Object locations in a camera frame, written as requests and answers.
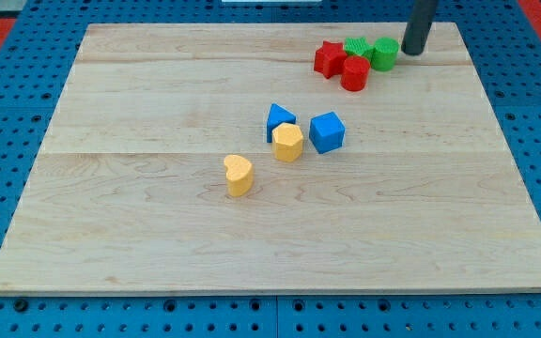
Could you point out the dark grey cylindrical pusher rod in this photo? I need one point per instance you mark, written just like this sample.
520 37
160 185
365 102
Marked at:
418 26

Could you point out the green cylinder block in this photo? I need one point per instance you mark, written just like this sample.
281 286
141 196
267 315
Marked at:
385 53

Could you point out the green star block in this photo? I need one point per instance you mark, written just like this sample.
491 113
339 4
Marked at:
359 47

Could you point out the red star block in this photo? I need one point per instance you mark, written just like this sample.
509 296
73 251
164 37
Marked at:
329 59

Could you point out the red cylinder block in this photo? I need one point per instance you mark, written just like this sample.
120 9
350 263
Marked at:
355 73

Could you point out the blue cube block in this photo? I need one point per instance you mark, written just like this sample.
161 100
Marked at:
326 132

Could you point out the blue triangle block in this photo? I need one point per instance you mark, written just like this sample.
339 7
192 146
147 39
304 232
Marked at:
277 115

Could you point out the yellow hexagon block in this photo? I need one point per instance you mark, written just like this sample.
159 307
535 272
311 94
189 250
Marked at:
287 142

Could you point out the yellow heart block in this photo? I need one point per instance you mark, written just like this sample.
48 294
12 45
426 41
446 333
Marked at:
239 175

